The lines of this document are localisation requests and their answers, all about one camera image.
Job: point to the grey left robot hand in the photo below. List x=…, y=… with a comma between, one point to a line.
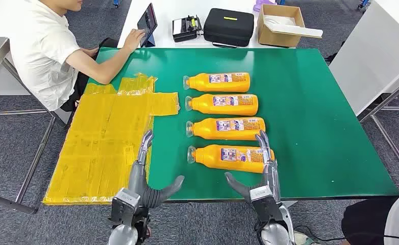
x=138, y=179

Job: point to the person's left hand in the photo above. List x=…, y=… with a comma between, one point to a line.
x=91, y=51

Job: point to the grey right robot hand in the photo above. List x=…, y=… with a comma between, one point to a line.
x=272, y=175

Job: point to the person's right hand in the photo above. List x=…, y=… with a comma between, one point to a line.
x=134, y=40

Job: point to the orange detergent bottle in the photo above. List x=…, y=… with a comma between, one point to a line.
x=206, y=130
x=203, y=105
x=199, y=82
x=216, y=157

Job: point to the person's right forearm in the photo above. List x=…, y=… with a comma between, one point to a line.
x=115, y=66

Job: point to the black tablet with blue stand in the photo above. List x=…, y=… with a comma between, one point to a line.
x=147, y=23

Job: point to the white table foot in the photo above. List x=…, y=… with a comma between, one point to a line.
x=289, y=203

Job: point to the yellow plastic sheet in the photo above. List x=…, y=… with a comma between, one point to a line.
x=94, y=142

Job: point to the green table mat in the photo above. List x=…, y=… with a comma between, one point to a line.
x=304, y=118

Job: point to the black hard carry case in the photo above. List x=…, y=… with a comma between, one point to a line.
x=228, y=28

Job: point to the black bag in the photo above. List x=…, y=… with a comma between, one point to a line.
x=331, y=58

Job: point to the purple plastic object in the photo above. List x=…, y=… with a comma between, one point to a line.
x=262, y=5

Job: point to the brown cardboard box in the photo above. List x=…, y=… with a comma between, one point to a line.
x=277, y=39

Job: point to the white foam board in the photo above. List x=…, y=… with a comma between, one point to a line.
x=297, y=31

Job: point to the white table with metal legs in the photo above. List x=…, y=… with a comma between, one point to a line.
x=372, y=50

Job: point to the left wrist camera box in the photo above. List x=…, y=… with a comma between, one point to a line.
x=126, y=197

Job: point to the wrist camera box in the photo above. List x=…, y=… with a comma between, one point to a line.
x=126, y=197
x=263, y=206

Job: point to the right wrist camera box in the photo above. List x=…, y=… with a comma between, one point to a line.
x=263, y=206

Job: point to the blue metal frame leg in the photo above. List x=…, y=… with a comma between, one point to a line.
x=117, y=3
x=281, y=2
x=362, y=4

